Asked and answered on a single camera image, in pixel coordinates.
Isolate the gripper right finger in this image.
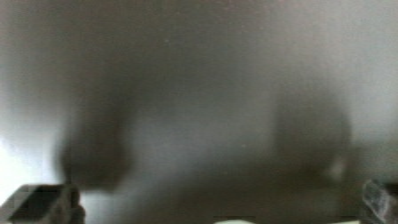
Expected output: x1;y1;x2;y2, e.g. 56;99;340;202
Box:
361;180;398;224

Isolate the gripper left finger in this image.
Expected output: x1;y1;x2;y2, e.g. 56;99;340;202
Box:
0;184;86;224

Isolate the white cabinet top block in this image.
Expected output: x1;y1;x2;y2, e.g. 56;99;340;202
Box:
0;0;398;224

